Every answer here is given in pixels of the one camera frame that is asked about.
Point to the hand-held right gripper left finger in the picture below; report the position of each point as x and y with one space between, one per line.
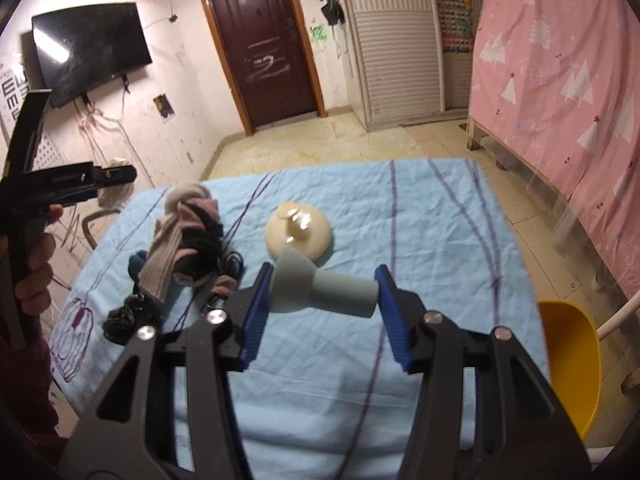
252 325

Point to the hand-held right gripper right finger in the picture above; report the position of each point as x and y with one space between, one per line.
395 325

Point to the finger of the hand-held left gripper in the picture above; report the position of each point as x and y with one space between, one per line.
117 176

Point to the grey funnel-shaped tube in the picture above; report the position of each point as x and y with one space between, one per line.
330 295

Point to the black sock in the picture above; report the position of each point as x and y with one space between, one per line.
200 255

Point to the pile of clothes and toys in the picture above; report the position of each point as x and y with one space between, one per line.
160 255

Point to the pink sock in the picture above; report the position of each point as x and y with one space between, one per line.
200 212

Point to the dark blue sock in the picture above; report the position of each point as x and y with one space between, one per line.
137 265

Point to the cream ceramic lid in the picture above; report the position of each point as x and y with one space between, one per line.
300 240

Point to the black lacy cloth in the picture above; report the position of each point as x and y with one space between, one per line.
130 317

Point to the yellow plastic bin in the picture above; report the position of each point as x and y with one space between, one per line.
570 360

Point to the person's left forearm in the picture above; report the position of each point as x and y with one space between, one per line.
35 395

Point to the person's left hand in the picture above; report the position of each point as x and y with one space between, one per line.
37 270

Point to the light blue striped sheet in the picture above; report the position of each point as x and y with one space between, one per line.
440 240

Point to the eye chart poster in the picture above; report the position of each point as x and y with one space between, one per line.
15 90

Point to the brown wooden door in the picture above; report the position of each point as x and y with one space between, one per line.
265 60

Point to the white slatted wardrobe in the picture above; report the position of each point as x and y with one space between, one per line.
395 60

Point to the pink tree-print curtain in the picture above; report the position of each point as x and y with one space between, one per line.
550 110

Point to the small black hanging bag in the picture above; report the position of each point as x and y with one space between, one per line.
332 12

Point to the colourful grid chart poster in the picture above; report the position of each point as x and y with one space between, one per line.
452 15

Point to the grey metal tube frame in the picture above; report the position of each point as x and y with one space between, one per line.
89 225

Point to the open wall socket box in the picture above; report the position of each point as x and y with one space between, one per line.
163 106

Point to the black wall television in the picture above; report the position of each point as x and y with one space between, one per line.
90 50

